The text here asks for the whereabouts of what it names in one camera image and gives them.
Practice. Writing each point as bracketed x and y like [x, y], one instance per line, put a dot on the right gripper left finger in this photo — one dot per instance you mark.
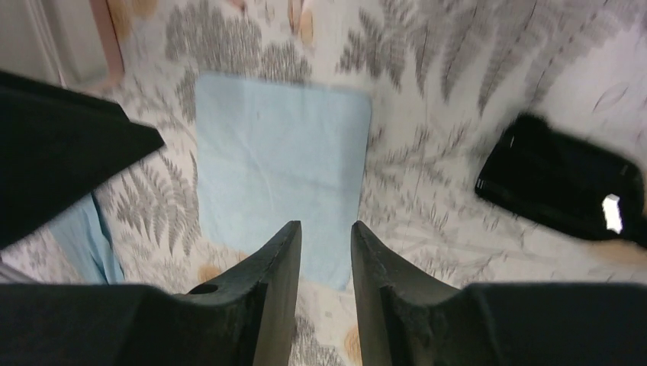
[244, 316]

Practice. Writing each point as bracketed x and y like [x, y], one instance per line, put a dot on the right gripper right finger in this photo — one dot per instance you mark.
[407, 317]

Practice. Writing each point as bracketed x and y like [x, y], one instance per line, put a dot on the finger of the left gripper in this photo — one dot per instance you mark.
[57, 146]

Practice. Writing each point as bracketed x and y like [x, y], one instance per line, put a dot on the blue cleaning cloth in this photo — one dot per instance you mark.
[84, 237]
[269, 153]

